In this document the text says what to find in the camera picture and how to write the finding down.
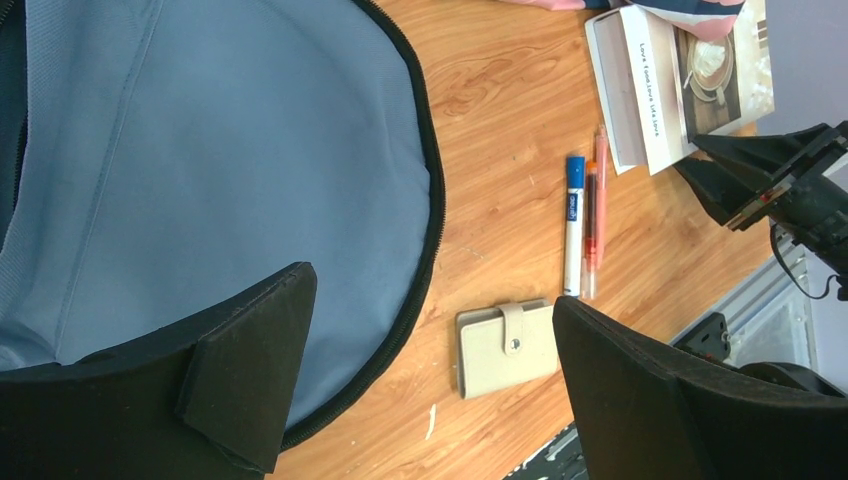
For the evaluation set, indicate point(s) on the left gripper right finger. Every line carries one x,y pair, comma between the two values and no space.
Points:
696,404

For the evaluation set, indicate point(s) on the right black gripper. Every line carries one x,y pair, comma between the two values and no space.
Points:
736,172

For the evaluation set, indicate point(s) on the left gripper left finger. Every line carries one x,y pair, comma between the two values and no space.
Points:
206,397

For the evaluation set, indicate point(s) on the white coffee cover book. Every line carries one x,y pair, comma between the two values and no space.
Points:
668,71

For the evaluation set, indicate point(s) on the blue student backpack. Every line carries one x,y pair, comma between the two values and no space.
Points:
159,157

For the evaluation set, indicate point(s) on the pink pen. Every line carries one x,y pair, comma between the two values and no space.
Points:
601,158

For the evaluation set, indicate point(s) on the beige snap wallet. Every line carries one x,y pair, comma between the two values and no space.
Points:
504,346

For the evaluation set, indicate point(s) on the orange pen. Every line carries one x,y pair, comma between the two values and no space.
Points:
590,264

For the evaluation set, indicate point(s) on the blue cap marker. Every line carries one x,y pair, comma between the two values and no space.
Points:
574,220

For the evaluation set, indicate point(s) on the aluminium frame rail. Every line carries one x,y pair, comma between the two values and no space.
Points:
765,318

